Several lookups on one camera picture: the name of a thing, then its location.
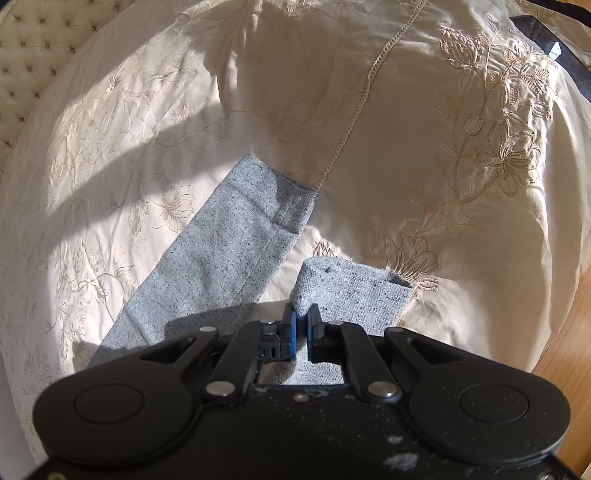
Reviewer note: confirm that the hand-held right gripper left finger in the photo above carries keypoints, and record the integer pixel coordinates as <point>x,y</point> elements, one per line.
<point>290,342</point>

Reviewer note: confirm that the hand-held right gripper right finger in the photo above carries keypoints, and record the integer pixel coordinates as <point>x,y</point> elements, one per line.
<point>313,342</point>

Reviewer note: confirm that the grey speckled pants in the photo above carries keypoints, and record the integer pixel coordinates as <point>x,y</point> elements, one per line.
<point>221,258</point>

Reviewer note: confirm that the cream embroidered pillow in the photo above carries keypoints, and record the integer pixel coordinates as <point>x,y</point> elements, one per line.
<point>415,152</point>

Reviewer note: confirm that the cream embroidered floral bedspread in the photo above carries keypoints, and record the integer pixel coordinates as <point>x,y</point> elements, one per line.
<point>115,175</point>

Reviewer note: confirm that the cream tufted headboard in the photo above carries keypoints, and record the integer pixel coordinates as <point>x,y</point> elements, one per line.
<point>37,50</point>

